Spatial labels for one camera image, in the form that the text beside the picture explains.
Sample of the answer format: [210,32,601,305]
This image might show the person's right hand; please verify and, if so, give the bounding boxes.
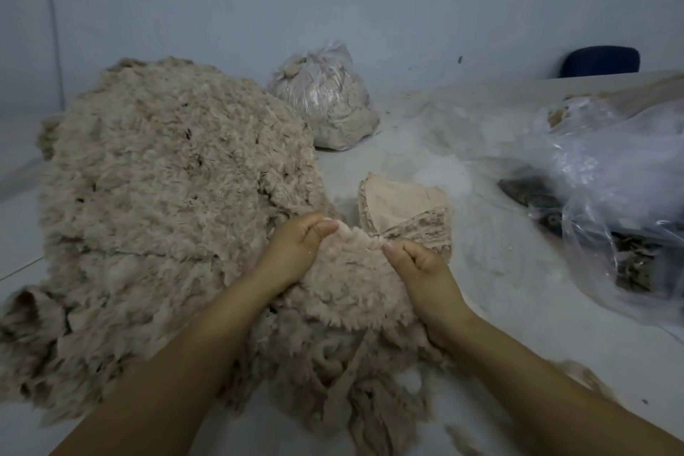
[381,239,482,353]

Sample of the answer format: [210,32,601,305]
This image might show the person's left hand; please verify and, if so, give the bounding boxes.
[244,212,341,296]

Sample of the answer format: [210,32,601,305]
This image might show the stack of sorted beige pieces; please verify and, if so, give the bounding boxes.
[356,172,455,261]

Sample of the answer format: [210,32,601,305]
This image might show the large pile beige fabric scraps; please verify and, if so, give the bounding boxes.
[0,56,338,425]

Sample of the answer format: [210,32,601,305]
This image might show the beige scrap strips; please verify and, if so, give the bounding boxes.
[229,301,450,456]

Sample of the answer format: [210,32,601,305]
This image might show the person's left forearm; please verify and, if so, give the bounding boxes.
[48,279,269,456]

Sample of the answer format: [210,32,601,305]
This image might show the person's right forearm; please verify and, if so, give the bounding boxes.
[443,316,684,456]

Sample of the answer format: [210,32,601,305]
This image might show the beige fur pile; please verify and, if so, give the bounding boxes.
[547,71,684,131]

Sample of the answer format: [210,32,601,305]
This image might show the clear bag of beige scraps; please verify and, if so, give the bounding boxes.
[267,41,383,152]

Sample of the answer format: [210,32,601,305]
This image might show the large clear plastic bag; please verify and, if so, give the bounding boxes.
[524,92,684,339]

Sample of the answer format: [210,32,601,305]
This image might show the blue chair back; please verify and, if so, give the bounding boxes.
[559,44,643,80]

